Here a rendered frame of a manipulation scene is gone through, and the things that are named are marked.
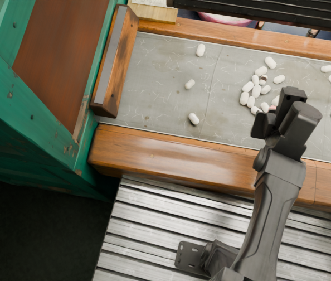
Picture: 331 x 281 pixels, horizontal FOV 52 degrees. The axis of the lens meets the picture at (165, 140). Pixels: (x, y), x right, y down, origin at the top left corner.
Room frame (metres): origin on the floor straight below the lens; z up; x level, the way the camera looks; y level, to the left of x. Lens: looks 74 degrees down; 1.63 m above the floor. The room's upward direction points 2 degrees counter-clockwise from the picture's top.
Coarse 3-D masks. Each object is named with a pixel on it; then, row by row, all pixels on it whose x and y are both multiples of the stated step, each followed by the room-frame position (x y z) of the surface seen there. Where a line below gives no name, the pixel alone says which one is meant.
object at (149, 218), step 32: (128, 192) 0.13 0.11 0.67; (160, 192) 0.13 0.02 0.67; (192, 192) 0.12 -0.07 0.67; (128, 224) 0.04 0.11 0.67; (160, 224) 0.04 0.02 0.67; (192, 224) 0.04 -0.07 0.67; (224, 224) 0.03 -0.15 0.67; (288, 224) 0.03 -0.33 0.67; (320, 224) 0.03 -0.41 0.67; (128, 256) -0.04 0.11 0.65; (160, 256) -0.04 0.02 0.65; (288, 256) -0.05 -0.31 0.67; (320, 256) -0.06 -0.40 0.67
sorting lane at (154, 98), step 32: (160, 64) 0.49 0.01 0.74; (192, 64) 0.48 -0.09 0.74; (224, 64) 0.48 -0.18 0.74; (256, 64) 0.48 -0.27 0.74; (288, 64) 0.47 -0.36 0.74; (320, 64) 0.47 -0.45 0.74; (128, 96) 0.39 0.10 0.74; (160, 96) 0.39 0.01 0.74; (192, 96) 0.38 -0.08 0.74; (224, 96) 0.38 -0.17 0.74; (320, 96) 0.37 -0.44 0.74; (160, 128) 0.29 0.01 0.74; (192, 128) 0.29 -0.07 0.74; (224, 128) 0.29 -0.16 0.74; (320, 128) 0.28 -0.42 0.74; (320, 160) 0.19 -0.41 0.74
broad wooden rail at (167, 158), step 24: (96, 144) 0.25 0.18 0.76; (120, 144) 0.24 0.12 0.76; (144, 144) 0.24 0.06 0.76; (168, 144) 0.24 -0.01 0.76; (192, 144) 0.24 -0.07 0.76; (216, 144) 0.24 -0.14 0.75; (96, 168) 0.20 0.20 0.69; (120, 168) 0.18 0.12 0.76; (144, 168) 0.18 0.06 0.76; (168, 168) 0.17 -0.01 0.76; (192, 168) 0.17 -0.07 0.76; (216, 168) 0.17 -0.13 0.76; (240, 168) 0.17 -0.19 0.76; (312, 168) 0.16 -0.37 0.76; (240, 192) 0.11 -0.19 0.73; (312, 192) 0.10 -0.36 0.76
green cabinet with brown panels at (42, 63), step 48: (0, 0) 0.29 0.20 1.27; (48, 0) 0.38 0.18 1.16; (96, 0) 0.54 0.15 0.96; (0, 48) 0.24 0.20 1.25; (48, 48) 0.32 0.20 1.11; (96, 48) 0.46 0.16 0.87; (0, 96) 0.18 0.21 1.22; (48, 96) 0.26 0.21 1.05; (0, 144) 0.21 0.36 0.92; (48, 144) 0.17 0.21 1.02
